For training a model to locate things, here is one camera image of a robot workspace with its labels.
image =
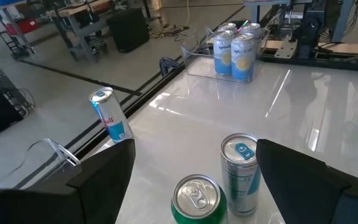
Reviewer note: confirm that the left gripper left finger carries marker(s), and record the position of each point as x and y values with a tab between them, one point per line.
73	202

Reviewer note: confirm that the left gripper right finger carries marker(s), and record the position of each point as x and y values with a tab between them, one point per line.
306	193

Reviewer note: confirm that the Red Bull can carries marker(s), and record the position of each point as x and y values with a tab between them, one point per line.
240	174
110	115

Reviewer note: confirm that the green Sprite can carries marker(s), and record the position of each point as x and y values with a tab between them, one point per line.
199	200

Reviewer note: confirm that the white blue Spindrift can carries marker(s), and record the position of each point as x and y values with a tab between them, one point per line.
253	29
223	53
227	27
243	57

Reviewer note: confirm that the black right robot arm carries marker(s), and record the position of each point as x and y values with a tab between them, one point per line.
311	31

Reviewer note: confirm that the clear plastic bin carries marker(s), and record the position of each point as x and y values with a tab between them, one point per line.
51	161
197	53

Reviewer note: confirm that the silver mounting plate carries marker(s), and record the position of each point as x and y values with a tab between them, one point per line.
286	46

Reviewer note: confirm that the black clamp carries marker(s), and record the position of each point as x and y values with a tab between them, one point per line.
167	64

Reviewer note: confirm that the grey metal workbench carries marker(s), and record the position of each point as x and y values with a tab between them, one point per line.
79	29

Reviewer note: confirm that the grey metal stand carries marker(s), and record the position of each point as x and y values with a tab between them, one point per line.
342	18

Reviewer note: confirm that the black cabinet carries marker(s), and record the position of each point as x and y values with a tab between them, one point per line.
128	29

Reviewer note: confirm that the red toolbox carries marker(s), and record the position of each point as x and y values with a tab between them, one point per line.
26	26

